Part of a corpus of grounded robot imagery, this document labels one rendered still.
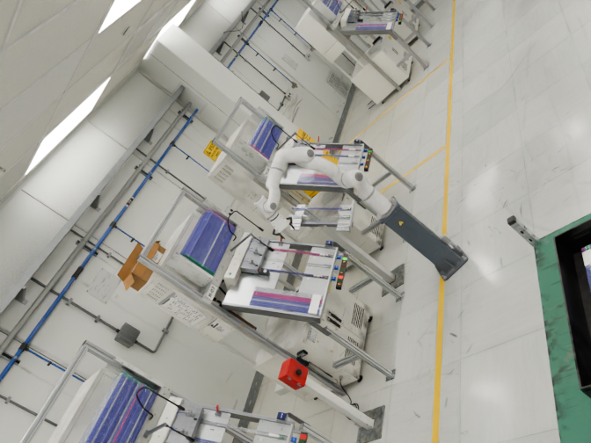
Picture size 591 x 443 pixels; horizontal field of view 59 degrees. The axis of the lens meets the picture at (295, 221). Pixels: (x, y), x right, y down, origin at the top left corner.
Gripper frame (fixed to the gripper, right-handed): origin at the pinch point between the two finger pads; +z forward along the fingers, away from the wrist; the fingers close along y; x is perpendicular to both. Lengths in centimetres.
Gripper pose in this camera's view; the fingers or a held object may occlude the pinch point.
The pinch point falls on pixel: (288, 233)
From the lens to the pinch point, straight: 349.4
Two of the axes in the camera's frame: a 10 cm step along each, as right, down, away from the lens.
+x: -2.6, -2.4, 9.4
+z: 6.2, 7.1, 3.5
